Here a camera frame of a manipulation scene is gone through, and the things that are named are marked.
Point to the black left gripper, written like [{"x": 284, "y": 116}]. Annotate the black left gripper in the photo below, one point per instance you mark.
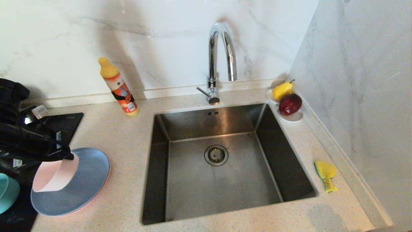
[{"x": 45, "y": 145}]

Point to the pale pink bowl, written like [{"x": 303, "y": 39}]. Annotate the pale pink bowl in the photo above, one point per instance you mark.
[{"x": 54, "y": 177}]

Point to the blue grey plate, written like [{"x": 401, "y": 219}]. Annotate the blue grey plate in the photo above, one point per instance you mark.
[{"x": 90, "y": 177}]

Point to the teal bowl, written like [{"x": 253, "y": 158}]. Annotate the teal bowl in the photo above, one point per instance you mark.
[{"x": 8, "y": 195}]

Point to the orange dish soap bottle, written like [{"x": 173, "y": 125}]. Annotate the orange dish soap bottle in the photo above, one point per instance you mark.
[{"x": 124, "y": 93}]

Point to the chrome gooseneck faucet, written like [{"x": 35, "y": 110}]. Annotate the chrome gooseneck faucet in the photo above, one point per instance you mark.
[{"x": 211, "y": 58}]

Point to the yellow green sponge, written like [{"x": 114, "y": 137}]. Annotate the yellow green sponge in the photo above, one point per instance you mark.
[{"x": 325, "y": 169}]

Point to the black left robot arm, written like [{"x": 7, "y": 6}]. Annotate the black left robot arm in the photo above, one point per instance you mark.
[{"x": 13, "y": 141}]

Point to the stainless steel sink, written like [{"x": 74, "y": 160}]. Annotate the stainless steel sink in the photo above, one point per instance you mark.
[{"x": 225, "y": 193}]

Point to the black induction cooktop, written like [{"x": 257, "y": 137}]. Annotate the black induction cooktop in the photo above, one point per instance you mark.
[{"x": 69, "y": 124}]

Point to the round metal drain strainer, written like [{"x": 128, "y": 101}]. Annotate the round metal drain strainer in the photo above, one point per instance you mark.
[{"x": 216, "y": 155}]

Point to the yellow pear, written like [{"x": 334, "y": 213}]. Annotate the yellow pear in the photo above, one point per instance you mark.
[{"x": 282, "y": 91}]

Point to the dark red apple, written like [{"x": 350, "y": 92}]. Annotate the dark red apple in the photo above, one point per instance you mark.
[{"x": 290, "y": 104}]

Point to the small white dish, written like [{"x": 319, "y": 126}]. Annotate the small white dish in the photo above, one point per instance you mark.
[{"x": 293, "y": 118}]

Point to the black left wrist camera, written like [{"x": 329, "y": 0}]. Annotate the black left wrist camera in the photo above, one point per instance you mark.
[{"x": 37, "y": 112}]

